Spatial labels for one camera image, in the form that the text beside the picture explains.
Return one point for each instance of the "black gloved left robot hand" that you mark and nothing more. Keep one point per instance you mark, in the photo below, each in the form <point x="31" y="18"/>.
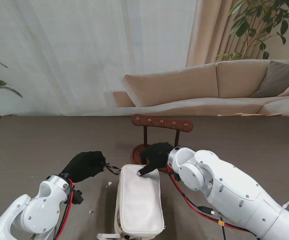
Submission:
<point x="87" y="165"/>

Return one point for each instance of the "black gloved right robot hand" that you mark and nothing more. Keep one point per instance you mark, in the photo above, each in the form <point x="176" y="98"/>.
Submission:
<point x="158" y="156"/>

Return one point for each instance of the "brown wooden jewelry stand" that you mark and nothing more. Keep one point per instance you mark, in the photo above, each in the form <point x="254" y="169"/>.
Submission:
<point x="159" y="122"/>

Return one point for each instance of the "white leather bag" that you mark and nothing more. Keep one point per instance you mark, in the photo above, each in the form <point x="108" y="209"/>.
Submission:
<point x="139" y="200"/>

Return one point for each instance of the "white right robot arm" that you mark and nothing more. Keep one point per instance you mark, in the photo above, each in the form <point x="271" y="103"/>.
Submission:
<point x="234" y="190"/>

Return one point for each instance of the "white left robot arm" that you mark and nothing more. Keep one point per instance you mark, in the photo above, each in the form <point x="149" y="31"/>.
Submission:
<point x="34" y="212"/>

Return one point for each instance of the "small white paper scrap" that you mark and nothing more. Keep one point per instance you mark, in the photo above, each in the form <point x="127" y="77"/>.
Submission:
<point x="109" y="184"/>

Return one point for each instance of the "beige sofa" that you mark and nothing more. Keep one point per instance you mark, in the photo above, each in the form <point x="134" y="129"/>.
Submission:
<point x="174" y="85"/>

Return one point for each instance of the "white sheer curtain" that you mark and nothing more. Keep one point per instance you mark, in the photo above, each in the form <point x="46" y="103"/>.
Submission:
<point x="84" y="50"/>

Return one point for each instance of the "beige curtain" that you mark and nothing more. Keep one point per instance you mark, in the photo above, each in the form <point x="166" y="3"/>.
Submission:
<point x="209" y="37"/>

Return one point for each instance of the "grey cushion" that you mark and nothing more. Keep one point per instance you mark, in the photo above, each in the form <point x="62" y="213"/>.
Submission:
<point x="277" y="80"/>

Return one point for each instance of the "tall leafy ficus plant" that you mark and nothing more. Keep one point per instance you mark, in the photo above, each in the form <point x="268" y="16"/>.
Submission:
<point x="242" y="25"/>

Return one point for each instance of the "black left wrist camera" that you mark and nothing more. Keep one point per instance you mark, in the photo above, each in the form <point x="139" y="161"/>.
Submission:
<point x="78" y="197"/>

